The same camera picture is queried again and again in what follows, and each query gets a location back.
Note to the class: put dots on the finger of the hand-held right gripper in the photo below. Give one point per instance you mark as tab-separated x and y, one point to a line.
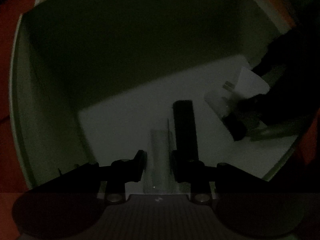
263	65
252	105

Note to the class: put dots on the black remote control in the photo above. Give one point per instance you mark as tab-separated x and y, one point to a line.
185	130

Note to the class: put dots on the white remote control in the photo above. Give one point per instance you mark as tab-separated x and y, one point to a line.
252	82

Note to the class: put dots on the clear plastic case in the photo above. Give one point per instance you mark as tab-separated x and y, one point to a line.
160	160

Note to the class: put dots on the white storage box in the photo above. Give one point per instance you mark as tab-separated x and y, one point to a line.
62	55

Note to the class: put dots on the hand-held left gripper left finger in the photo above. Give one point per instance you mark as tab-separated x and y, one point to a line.
140	165

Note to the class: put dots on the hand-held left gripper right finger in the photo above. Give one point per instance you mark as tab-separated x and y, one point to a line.
178	167

